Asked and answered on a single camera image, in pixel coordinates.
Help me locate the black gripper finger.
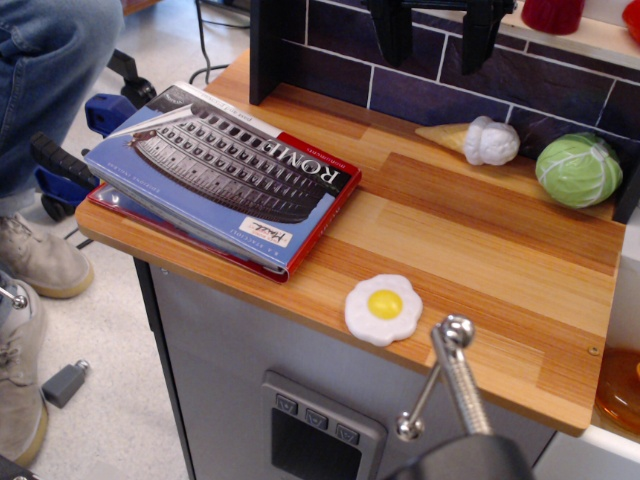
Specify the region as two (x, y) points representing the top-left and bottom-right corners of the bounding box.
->
(461, 0), (506, 75)
(368, 0), (413, 68)

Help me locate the grey toy oven panel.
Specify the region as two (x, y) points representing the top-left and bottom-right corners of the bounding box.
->
(261, 370), (387, 480)

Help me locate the small metal knob left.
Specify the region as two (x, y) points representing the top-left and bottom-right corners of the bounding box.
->
(0, 287), (29, 310)

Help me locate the orange transparent bowl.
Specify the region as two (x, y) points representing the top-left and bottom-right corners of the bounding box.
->
(595, 348), (639, 435)

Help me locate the grey block with knob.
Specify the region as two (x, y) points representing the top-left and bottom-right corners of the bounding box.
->
(42, 359), (91, 408)

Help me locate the beige shoe upper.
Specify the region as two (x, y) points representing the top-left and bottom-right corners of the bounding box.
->
(1, 213), (94, 299)

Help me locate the toy fried egg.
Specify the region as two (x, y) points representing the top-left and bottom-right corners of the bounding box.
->
(344, 274), (423, 347)

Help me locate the toy ice cream cone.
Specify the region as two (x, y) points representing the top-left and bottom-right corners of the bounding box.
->
(415, 116), (520, 166)

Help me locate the blue bar clamp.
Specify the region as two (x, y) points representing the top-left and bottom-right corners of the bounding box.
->
(30, 94), (145, 222)

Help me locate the black vertical shelf post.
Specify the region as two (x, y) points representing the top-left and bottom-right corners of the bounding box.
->
(249, 0), (307, 105)

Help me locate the office chair base wheel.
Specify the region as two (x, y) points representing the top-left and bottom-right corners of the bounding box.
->
(107, 49), (157, 108)

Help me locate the red object top right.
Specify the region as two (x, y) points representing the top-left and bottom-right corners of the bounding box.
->
(622, 0), (640, 36)

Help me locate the beige shoe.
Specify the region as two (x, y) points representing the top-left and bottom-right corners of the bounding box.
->
(1, 213), (94, 299)
(1, 275), (48, 467)

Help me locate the Rome picture book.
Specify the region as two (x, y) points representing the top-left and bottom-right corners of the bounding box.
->
(85, 82), (361, 283)

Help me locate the toy green cabbage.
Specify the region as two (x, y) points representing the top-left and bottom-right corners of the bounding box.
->
(535, 133), (623, 209)

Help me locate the person leg in jeans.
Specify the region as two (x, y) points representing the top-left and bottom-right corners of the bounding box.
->
(1, 1), (124, 216)

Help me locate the beige shoe lower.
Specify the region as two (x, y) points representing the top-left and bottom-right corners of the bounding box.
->
(1, 275), (48, 467)

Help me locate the red cup on shelf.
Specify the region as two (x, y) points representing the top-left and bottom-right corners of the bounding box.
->
(521, 0), (586, 35)

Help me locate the metal clamp screw handle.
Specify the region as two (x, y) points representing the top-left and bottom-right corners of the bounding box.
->
(396, 314), (494, 442)

